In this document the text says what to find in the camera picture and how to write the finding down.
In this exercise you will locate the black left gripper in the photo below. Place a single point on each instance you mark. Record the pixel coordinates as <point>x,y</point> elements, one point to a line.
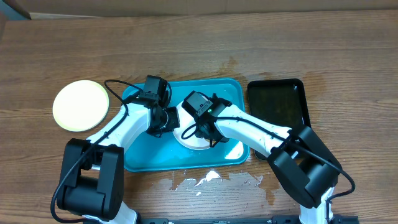
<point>174,122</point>

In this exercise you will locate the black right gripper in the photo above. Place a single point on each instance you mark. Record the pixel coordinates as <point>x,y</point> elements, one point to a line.
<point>204,135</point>

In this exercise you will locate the small white plate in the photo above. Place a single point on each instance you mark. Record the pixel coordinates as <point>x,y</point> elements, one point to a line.
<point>185,134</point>

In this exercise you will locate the yellow plate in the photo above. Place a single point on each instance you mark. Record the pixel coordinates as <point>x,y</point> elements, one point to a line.
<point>80,106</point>

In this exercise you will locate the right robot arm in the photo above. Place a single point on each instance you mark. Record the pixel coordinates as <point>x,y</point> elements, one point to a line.
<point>304,166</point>

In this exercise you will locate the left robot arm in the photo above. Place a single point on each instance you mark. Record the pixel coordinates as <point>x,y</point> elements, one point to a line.
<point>91,182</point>

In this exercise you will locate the blue plastic tray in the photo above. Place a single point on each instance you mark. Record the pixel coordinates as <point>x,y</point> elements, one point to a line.
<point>149,153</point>

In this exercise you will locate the black tray with water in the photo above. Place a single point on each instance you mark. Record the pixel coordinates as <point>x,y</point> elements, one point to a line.
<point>280,102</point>

